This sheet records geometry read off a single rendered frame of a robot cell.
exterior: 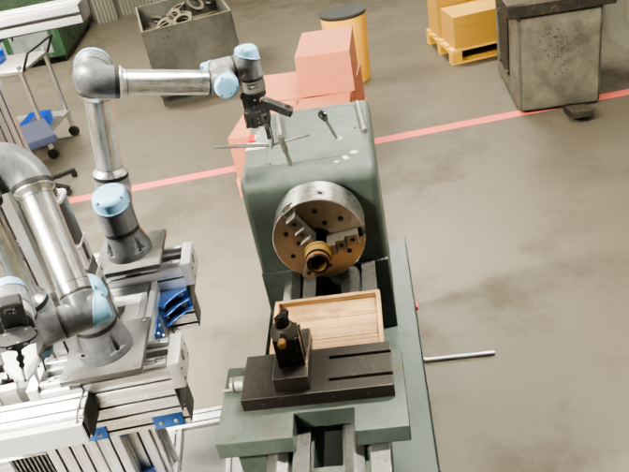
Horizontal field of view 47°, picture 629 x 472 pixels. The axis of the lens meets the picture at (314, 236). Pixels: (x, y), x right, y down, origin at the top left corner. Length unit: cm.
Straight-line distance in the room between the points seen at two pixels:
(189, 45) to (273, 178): 448
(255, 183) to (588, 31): 355
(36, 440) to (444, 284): 244
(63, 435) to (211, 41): 527
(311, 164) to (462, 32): 437
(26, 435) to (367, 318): 106
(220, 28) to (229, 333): 370
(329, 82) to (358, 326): 318
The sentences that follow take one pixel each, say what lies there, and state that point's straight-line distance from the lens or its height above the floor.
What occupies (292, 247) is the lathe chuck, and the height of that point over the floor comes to 106.
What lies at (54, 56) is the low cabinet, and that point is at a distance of 959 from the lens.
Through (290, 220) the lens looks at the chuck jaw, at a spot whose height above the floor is 119.
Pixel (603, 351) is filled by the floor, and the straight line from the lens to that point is 354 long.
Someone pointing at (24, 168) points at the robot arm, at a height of 175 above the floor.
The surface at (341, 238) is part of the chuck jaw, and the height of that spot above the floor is 110.
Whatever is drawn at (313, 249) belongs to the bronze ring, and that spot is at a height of 112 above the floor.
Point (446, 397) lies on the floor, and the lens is 331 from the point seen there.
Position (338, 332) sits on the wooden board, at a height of 89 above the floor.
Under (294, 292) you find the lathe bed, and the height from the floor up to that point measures 86.
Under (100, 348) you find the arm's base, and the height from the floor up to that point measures 121.
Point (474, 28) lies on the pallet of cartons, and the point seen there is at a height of 29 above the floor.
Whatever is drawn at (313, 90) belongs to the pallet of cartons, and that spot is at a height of 50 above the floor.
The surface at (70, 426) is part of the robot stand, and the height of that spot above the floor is 107.
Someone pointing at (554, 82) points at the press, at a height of 22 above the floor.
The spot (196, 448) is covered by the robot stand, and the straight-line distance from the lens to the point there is 306.
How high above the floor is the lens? 238
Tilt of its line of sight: 32 degrees down
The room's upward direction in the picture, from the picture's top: 12 degrees counter-clockwise
